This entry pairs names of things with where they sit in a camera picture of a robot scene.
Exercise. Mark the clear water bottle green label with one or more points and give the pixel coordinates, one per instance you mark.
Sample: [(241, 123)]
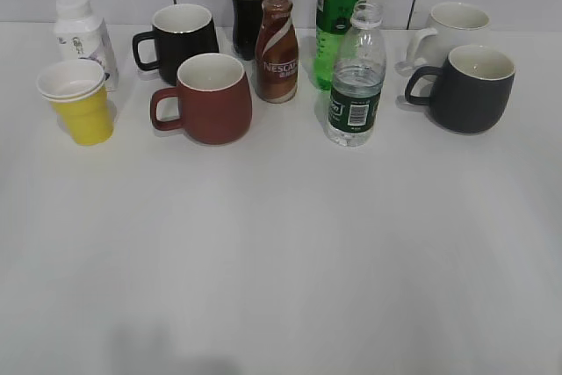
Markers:
[(358, 78)]

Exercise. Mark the brown Nescafe coffee bottle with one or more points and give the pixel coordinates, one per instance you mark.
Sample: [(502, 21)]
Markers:
[(277, 53)]

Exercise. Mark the white yogurt drink bottle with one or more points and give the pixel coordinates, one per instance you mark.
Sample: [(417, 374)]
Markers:
[(81, 34)]

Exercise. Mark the dark grey ceramic mug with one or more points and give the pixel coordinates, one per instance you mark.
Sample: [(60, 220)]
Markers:
[(471, 89)]

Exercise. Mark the red-brown ceramic mug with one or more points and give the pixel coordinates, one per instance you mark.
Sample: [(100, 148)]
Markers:
[(213, 98)]

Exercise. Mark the white ceramic mug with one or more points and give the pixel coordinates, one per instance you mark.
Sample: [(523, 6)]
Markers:
[(449, 25)]

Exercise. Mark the yellow paper cup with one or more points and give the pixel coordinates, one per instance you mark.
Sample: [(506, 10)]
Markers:
[(75, 89)]

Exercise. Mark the black ceramic mug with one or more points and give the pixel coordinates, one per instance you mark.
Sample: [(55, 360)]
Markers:
[(179, 32)]

